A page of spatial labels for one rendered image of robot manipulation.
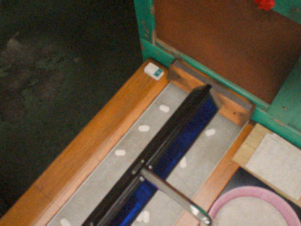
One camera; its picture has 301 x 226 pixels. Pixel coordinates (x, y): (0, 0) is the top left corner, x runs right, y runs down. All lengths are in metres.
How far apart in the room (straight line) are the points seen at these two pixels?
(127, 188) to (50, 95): 1.54
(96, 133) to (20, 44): 1.47
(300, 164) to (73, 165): 0.69
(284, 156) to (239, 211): 0.21
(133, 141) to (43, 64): 1.32
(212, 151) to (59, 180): 0.49
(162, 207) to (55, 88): 1.33
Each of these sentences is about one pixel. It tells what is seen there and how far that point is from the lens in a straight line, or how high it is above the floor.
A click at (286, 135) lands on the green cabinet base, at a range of 1.05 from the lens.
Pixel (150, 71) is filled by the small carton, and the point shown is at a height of 0.79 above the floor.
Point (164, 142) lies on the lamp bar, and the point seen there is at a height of 1.11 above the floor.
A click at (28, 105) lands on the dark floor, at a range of 2.13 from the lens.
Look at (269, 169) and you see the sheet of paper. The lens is 1.02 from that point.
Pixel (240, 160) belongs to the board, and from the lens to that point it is 1.01.
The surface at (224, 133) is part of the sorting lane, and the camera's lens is 1.07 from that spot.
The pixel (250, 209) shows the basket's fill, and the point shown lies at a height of 0.73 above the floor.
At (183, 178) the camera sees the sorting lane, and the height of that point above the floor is 0.74.
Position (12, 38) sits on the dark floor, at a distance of 2.48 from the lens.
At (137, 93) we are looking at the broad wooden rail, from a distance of 1.10.
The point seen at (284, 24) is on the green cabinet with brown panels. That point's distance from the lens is 0.75.
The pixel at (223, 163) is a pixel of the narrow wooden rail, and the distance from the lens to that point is 1.01.
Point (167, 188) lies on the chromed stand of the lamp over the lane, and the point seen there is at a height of 1.12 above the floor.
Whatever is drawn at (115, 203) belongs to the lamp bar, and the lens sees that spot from 0.63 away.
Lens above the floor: 1.72
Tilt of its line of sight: 64 degrees down
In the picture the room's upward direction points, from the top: 9 degrees counter-clockwise
